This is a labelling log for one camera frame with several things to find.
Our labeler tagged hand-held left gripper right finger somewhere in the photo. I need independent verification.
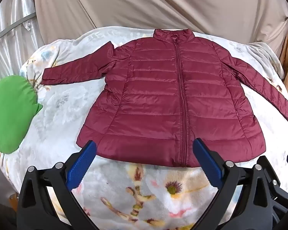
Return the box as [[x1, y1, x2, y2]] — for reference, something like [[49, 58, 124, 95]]
[[193, 138, 277, 230]]

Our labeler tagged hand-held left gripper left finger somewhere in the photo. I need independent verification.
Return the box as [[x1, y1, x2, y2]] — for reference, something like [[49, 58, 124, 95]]
[[17, 140, 98, 230]]

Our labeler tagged maroon puffer jacket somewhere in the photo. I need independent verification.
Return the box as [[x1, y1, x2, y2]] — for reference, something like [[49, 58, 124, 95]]
[[40, 28, 288, 168]]

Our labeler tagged floral fleece blanket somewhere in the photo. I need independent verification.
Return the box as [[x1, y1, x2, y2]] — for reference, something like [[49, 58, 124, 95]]
[[0, 26, 288, 230]]

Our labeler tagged green cloth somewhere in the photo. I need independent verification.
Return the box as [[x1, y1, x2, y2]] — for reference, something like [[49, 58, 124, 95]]
[[0, 75, 44, 154]]

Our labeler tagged beige backdrop sheet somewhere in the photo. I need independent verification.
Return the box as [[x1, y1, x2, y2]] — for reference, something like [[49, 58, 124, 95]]
[[34, 0, 288, 45]]

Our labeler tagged white satin curtain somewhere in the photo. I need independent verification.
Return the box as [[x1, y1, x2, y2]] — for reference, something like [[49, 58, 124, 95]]
[[0, 0, 42, 87]]

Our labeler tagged grey metal rail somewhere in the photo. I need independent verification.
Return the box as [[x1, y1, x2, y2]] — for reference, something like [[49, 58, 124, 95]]
[[0, 12, 36, 48]]

